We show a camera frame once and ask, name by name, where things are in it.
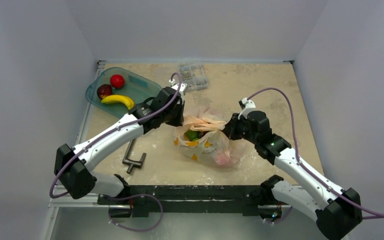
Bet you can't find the green fake custard apple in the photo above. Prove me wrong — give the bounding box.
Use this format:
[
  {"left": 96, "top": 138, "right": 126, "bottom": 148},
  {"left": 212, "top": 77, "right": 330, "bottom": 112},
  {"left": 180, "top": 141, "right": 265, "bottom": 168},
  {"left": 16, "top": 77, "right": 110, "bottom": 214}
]
[{"left": 184, "top": 130, "right": 200, "bottom": 142}]

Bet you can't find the translucent orange plastic bag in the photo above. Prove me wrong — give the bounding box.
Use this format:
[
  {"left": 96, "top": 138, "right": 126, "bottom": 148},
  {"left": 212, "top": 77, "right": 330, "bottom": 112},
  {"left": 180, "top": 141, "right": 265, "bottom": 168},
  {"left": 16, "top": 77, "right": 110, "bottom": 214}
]
[{"left": 173, "top": 106, "right": 246, "bottom": 168}]

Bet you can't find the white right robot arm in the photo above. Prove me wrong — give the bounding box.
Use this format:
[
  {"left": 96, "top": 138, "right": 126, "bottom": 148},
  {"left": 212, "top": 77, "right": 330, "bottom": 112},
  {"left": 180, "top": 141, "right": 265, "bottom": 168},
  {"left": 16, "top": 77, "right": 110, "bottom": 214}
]
[{"left": 223, "top": 110, "right": 363, "bottom": 240}]

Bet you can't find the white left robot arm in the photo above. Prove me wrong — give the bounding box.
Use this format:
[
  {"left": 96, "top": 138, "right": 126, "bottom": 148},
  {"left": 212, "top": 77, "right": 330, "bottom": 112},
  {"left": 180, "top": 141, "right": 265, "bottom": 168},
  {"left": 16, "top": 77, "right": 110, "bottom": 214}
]
[{"left": 53, "top": 83, "right": 186, "bottom": 205}]

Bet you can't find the yellow fake banana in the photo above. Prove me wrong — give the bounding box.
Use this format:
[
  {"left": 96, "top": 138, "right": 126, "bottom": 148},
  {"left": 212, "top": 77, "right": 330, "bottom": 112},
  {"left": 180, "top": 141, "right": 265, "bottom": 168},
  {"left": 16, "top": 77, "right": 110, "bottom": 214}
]
[{"left": 101, "top": 94, "right": 135, "bottom": 110}]

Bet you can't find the dark red fake apple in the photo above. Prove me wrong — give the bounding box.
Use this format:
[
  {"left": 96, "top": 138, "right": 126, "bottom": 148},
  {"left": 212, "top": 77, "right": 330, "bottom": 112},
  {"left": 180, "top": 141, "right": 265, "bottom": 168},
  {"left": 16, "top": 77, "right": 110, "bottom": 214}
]
[{"left": 96, "top": 84, "right": 113, "bottom": 100}]

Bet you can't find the teal plastic tray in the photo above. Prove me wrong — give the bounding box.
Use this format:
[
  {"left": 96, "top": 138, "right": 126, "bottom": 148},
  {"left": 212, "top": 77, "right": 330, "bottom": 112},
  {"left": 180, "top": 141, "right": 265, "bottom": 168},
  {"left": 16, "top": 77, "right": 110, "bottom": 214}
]
[{"left": 85, "top": 67, "right": 162, "bottom": 119}]

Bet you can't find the clear screw organizer box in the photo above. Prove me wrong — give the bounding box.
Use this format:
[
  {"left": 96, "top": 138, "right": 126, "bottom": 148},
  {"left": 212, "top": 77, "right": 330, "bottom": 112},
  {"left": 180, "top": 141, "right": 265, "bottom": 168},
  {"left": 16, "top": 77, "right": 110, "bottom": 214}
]
[{"left": 177, "top": 61, "right": 209, "bottom": 92}]

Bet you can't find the black metal clamp tool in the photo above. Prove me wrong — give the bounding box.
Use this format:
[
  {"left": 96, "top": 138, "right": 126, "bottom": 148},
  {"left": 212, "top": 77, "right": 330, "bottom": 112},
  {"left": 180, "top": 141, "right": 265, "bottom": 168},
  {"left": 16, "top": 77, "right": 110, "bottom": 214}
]
[{"left": 122, "top": 139, "right": 147, "bottom": 175}]

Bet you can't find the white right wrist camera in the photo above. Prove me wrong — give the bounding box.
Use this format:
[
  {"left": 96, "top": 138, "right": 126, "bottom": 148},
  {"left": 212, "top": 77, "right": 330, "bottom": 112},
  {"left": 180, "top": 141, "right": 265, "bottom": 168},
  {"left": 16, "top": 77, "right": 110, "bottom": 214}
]
[{"left": 238, "top": 97, "right": 256, "bottom": 119}]

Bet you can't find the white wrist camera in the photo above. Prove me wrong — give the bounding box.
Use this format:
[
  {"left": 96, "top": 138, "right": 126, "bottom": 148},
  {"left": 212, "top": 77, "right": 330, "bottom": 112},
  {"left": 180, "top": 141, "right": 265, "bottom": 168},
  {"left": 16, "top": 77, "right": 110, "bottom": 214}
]
[
  {"left": 169, "top": 79, "right": 188, "bottom": 98},
  {"left": 238, "top": 97, "right": 256, "bottom": 119}
]

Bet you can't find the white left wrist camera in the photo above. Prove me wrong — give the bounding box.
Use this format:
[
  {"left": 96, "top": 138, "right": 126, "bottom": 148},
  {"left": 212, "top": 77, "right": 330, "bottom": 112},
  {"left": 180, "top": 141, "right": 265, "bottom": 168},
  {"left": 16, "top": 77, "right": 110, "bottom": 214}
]
[{"left": 169, "top": 79, "right": 188, "bottom": 98}]

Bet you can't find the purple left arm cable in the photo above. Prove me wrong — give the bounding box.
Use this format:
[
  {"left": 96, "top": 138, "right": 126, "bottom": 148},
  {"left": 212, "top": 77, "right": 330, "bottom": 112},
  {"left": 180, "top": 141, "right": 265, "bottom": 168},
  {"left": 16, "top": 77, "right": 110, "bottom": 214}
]
[{"left": 48, "top": 72, "right": 184, "bottom": 200}]

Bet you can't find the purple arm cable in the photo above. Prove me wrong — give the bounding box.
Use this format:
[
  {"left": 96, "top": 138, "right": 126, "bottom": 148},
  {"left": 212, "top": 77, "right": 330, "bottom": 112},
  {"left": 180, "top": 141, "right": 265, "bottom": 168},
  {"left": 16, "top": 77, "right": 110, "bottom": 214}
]
[
  {"left": 48, "top": 72, "right": 184, "bottom": 200},
  {"left": 246, "top": 87, "right": 384, "bottom": 220}
]

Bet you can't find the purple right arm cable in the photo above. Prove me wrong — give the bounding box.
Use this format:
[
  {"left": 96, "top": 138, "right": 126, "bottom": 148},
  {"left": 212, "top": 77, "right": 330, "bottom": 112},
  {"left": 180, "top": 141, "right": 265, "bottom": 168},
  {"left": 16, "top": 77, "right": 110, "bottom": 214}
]
[{"left": 246, "top": 87, "right": 384, "bottom": 220}]

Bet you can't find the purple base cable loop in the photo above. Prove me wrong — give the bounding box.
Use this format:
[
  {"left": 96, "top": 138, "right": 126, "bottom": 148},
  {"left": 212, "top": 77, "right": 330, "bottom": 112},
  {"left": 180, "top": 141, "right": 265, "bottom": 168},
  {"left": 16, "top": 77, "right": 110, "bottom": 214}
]
[{"left": 107, "top": 191, "right": 165, "bottom": 233}]

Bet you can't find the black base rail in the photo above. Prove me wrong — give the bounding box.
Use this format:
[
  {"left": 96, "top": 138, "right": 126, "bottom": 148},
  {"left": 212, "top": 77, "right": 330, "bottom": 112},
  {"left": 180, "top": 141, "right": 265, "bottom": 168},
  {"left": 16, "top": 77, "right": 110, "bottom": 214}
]
[{"left": 97, "top": 185, "right": 288, "bottom": 221}]

